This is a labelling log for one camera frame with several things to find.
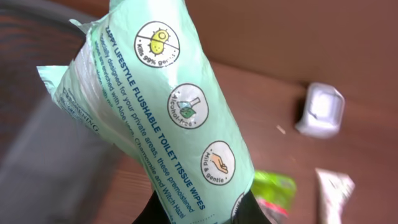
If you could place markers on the white barcode scanner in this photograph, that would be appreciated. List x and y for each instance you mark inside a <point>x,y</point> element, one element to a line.
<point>322,112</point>

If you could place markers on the green snack bag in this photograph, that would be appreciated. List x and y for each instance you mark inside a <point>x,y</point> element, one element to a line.
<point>274,194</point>

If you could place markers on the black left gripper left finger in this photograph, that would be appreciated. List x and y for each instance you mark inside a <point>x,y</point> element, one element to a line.
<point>153,212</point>

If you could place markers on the dark grey plastic basket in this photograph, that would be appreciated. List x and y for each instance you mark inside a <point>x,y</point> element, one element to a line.
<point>53,168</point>

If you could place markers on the white bamboo print tube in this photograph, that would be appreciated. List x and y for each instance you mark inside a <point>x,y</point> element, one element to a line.
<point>335,190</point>

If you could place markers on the mint green wipes pack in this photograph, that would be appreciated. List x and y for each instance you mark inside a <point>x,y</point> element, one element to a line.
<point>142,82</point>

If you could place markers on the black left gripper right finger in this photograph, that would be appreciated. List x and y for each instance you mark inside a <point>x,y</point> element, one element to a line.
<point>249,212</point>

